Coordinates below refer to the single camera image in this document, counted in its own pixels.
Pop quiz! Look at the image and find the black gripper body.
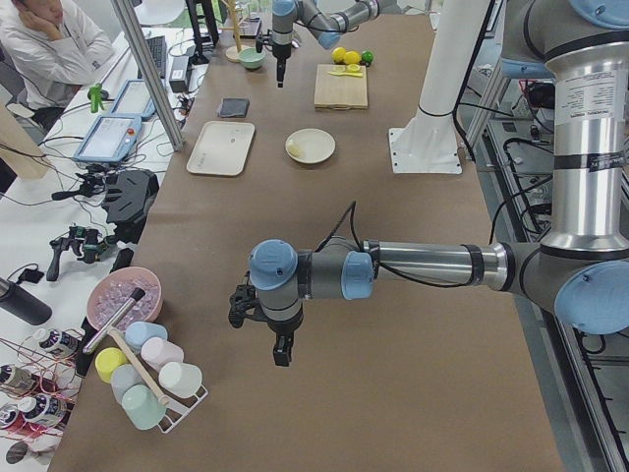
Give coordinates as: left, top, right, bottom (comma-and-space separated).
256, 29, 294, 60
228, 283, 304, 347

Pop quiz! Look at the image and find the beige rectangular tray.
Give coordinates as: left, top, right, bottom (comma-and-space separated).
186, 121, 256, 177

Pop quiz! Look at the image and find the mint green bowl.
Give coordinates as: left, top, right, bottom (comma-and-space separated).
238, 47, 266, 71

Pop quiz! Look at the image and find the wooden cup tree stand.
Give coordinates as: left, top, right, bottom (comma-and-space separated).
221, 0, 254, 63

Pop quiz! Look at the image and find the whole yellow lemon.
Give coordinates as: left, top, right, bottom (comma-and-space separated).
342, 50, 362, 65
331, 47, 347, 64

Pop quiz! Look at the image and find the dark grey folded cloth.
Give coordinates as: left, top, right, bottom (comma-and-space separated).
217, 97, 250, 118

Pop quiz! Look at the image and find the bamboo cutting board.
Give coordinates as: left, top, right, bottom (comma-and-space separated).
314, 64, 369, 110

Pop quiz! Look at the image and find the yellow plastic knife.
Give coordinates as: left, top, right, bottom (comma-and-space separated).
327, 71, 364, 78

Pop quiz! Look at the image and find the green lime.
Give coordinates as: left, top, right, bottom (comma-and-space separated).
361, 50, 374, 67

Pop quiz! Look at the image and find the beige round plate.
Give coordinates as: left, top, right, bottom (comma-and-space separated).
285, 128, 336, 164

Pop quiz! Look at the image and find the white cup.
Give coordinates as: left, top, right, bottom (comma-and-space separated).
158, 362, 202, 398

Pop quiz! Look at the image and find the pale pink cup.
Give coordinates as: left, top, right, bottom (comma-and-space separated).
141, 336, 185, 372

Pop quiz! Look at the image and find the metal muddler tool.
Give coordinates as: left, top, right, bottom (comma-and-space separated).
83, 287, 145, 355

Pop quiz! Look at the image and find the light blue cup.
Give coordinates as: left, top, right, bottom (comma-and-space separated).
125, 322, 168, 353

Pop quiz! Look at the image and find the pink bowl with ice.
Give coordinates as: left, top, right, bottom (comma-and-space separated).
86, 266, 163, 330

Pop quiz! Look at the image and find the grey cup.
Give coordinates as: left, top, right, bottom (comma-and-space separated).
110, 364, 144, 404

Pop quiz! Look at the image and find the mint green cup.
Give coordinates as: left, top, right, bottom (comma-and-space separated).
121, 384, 166, 431

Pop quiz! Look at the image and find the yellow cup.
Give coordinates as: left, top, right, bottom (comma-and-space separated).
95, 347, 129, 384

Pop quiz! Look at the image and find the blue teach pendant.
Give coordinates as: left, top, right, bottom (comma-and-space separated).
73, 114, 143, 163
110, 79, 156, 120

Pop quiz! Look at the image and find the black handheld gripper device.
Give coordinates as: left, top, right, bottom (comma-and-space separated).
45, 225, 118, 281

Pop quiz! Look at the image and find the black flask bottle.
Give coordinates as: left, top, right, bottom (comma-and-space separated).
1, 278, 52, 325

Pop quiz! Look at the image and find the seated person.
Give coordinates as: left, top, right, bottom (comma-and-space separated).
1, 1, 114, 110

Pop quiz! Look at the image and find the white wire cup rack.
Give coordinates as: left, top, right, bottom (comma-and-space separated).
105, 328, 209, 435

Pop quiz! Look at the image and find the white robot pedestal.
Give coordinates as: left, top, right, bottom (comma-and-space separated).
389, 0, 492, 174

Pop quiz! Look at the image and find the aluminium frame post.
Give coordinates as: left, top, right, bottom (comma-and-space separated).
111, 0, 184, 151

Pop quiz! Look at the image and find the wire bottle carrier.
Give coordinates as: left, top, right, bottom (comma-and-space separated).
1, 329, 82, 443

